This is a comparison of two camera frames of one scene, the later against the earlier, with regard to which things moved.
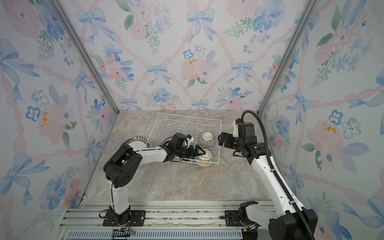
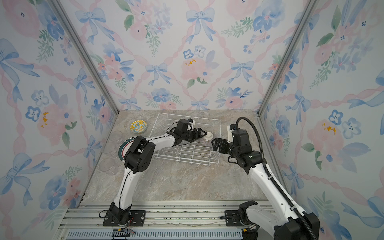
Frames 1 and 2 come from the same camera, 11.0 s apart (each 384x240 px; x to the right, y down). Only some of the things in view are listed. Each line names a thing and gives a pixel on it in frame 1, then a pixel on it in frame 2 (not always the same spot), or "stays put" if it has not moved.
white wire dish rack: x=206 y=133 stays put
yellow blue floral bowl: x=204 y=160 to x=139 y=126
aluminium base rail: x=165 y=220 stays put
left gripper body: x=186 y=153 to x=191 y=136
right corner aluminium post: x=286 y=57 stays put
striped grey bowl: x=207 y=139 stays put
